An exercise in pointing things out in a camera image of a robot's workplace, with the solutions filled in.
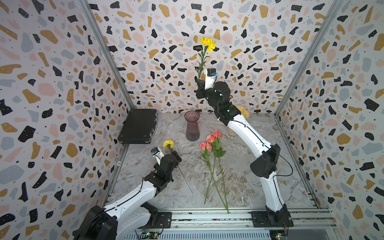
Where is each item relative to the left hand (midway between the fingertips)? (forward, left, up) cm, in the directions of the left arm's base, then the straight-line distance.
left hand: (173, 154), depth 85 cm
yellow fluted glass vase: (+26, -44, +9) cm, 52 cm away
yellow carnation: (+13, +5, -9) cm, 16 cm away
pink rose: (+10, -19, -7) cm, 22 cm away
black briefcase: (+31, +30, -10) cm, 44 cm away
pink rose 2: (+15, -23, -6) cm, 28 cm away
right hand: (+22, -14, +34) cm, 43 cm away
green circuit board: (-36, +8, -11) cm, 39 cm away
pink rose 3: (+7, -28, -9) cm, 30 cm away
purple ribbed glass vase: (+24, -10, -9) cm, 27 cm away
